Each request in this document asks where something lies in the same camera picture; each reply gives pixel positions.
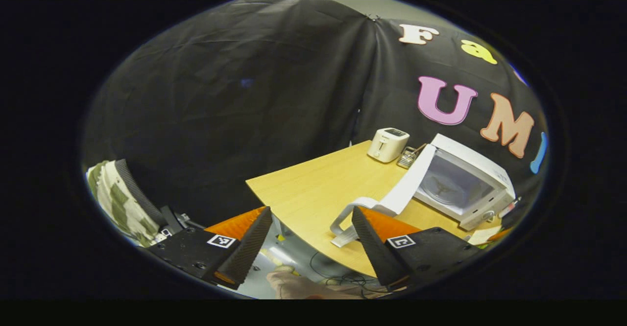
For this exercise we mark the white microwave oven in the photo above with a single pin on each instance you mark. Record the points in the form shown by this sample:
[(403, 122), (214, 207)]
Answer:
[(470, 155)]

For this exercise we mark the camouflage patterned garment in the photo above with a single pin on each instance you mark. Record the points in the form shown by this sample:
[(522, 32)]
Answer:
[(117, 201)]

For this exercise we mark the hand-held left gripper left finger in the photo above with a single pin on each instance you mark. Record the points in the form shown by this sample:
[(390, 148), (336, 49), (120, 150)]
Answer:
[(250, 247)]

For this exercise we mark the person's leg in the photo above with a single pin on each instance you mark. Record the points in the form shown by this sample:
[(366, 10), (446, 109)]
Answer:
[(303, 287)]

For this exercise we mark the white toaster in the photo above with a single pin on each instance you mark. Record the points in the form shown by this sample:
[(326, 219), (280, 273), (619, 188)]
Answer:
[(387, 145)]

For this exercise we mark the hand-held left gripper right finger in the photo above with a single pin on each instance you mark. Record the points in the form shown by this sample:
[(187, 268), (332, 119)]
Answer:
[(374, 247)]

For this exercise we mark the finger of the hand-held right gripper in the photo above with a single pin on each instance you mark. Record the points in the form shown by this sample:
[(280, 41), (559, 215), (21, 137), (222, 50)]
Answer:
[(512, 216)]

